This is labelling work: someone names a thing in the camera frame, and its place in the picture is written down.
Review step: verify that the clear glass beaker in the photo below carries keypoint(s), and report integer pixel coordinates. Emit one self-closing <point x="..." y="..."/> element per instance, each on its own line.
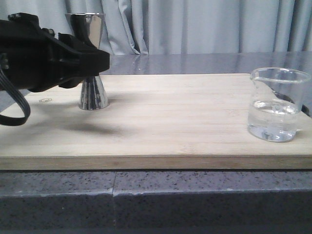
<point x="276" y="102"/>

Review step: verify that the steel double jigger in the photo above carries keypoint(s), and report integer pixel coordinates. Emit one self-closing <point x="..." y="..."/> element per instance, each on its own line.
<point x="93" y="95"/>

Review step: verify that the black cutting board handle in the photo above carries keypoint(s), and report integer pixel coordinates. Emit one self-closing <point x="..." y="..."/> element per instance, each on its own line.
<point x="304" y="108"/>

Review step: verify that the bamboo cutting board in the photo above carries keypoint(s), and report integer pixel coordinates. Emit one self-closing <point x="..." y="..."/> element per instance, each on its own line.
<point x="152" y="122"/>

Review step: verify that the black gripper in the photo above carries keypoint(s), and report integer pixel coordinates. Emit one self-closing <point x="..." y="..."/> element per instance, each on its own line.
<point x="32" y="58"/>

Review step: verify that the grey curtain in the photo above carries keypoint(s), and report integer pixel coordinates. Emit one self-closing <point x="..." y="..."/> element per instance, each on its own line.
<point x="158" y="27"/>

